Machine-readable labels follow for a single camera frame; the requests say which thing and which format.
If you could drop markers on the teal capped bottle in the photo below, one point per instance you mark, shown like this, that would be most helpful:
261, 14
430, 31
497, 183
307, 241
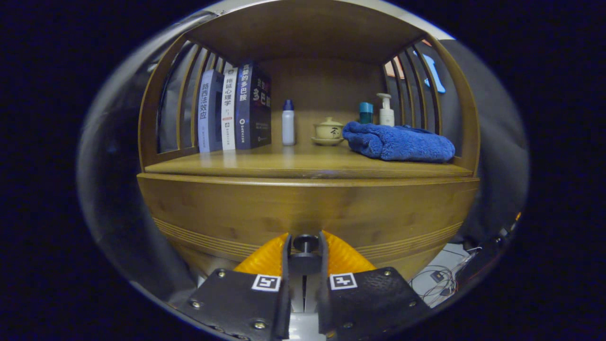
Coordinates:
365, 113

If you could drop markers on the wooden cabinet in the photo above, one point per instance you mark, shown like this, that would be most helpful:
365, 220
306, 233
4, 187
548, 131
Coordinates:
307, 38

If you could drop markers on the light blue book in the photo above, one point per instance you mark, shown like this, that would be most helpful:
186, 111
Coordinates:
208, 113

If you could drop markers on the white bottle blue cap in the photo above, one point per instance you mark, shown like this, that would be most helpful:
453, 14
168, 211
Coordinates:
288, 125

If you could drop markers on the dark blue book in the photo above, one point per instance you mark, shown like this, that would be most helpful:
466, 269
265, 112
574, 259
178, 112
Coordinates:
253, 106

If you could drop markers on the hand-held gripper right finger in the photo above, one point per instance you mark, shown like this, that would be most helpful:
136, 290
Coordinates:
323, 293

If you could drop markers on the white pump bottle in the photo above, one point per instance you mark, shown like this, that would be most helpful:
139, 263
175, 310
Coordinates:
386, 116

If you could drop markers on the beige lidded teacup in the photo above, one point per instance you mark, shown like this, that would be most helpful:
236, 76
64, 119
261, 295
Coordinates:
328, 130

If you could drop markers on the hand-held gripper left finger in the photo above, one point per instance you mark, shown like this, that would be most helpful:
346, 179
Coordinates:
286, 293

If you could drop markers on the blue towel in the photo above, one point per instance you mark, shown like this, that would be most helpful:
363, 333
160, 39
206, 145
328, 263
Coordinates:
397, 142

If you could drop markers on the white book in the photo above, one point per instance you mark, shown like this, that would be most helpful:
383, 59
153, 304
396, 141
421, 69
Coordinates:
229, 109

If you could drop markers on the dark equipment with orange part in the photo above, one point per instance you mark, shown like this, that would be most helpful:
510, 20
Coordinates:
509, 227

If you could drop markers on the wooden drawer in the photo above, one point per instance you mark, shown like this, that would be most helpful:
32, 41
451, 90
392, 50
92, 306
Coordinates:
284, 208

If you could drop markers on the wooden countertop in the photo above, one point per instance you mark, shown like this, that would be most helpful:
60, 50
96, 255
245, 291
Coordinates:
293, 163

